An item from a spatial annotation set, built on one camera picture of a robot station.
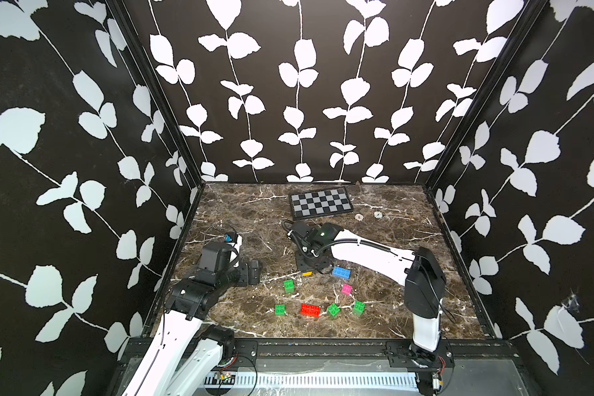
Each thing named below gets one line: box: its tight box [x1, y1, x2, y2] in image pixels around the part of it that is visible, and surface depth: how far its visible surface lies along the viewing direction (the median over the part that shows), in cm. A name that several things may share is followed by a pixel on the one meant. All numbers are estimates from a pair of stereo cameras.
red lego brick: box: [300, 303, 321, 318], surface depth 83 cm
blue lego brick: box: [331, 266, 352, 280], surface depth 92 cm
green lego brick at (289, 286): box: [282, 278, 295, 294], surface depth 87 cm
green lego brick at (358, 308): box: [352, 300, 366, 317], surface depth 82 cm
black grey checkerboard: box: [287, 186, 354, 221], surface depth 113 cm
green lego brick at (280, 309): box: [273, 303, 287, 316], surface depth 83 cm
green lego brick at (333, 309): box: [327, 302, 341, 317], surface depth 81 cm
